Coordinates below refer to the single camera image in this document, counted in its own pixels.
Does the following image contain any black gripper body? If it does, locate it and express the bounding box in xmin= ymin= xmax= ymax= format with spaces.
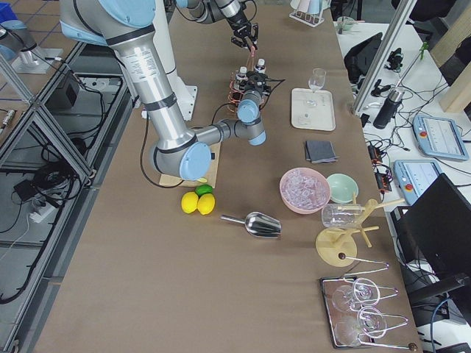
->
xmin=241 ymin=71 xmax=272 ymax=96
xmin=230 ymin=21 xmax=258 ymax=46

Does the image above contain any copper wire bottle basket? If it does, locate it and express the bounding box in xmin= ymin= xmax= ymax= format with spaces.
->
xmin=227 ymin=46 xmax=256 ymax=115

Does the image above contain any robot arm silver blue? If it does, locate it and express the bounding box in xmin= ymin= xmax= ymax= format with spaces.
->
xmin=175 ymin=0 xmax=258 ymax=50
xmin=60 ymin=1 xmax=267 ymax=180

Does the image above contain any tea bottle middle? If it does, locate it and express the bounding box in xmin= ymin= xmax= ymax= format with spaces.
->
xmin=254 ymin=58 xmax=266 ymax=74

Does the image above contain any white cup rack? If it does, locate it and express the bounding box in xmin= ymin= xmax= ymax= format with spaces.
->
xmin=289 ymin=0 xmax=325 ymax=27

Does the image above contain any clear wine glass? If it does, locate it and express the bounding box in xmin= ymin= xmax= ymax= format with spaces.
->
xmin=307 ymin=68 xmax=326 ymax=107

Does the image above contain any cream rectangular tray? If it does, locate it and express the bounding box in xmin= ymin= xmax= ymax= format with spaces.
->
xmin=291 ymin=88 xmax=336 ymax=132

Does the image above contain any dark grey folded cloth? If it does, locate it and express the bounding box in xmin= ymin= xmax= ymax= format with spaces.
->
xmin=305 ymin=140 xmax=338 ymax=164

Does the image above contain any black equipment case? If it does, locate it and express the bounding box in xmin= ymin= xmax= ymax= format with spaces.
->
xmin=344 ymin=32 xmax=383 ymax=84

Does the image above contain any pink bowl with ice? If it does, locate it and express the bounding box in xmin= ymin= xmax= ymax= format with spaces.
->
xmin=279 ymin=168 xmax=330 ymax=215

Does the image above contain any green lime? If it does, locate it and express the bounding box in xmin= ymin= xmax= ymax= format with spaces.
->
xmin=195 ymin=184 xmax=213 ymax=197

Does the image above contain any yellow lemon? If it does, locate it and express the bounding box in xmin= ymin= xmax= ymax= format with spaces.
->
xmin=180 ymin=191 xmax=199 ymax=214
xmin=197 ymin=193 xmax=216 ymax=215

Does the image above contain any wooden cutting board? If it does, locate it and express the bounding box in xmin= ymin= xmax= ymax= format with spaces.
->
xmin=159 ymin=143 xmax=221 ymax=188

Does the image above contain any black thermos bottle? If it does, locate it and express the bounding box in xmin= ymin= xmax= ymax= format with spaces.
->
xmin=373 ymin=88 xmax=404 ymax=129

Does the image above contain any green small bowl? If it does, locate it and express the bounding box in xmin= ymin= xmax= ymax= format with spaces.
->
xmin=327 ymin=174 xmax=359 ymax=204

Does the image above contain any metal ice scoop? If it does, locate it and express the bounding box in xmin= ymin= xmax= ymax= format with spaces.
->
xmin=220 ymin=212 xmax=282 ymax=239

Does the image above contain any clear glass jar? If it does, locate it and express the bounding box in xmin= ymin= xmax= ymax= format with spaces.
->
xmin=322 ymin=204 xmax=364 ymax=228

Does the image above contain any wooden mug tree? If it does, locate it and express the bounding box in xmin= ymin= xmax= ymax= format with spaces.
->
xmin=315 ymin=198 xmax=405 ymax=267

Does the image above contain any black monitor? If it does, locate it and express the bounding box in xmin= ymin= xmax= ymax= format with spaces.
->
xmin=398 ymin=174 xmax=470 ymax=279

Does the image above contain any mirror tray with glasses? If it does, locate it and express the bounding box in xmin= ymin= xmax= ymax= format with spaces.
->
xmin=318 ymin=257 xmax=420 ymax=350

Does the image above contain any aluminium frame post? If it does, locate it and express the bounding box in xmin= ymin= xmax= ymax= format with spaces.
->
xmin=352 ymin=0 xmax=417 ymax=116

